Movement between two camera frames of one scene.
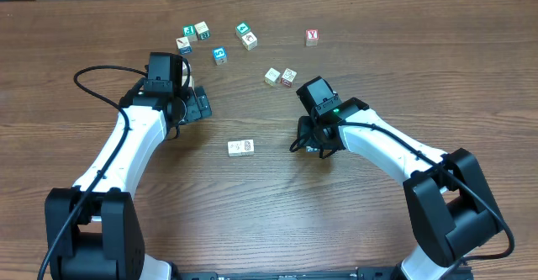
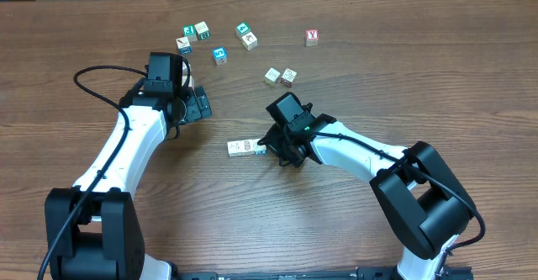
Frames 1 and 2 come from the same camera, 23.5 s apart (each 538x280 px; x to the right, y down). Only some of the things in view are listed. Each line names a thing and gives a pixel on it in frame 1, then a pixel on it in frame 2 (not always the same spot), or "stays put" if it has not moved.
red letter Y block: x=312 y=37 stays put
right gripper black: x=307 y=136 -> x=273 y=141
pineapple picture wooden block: x=247 y=147 stays put
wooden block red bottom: x=234 y=148 stays put
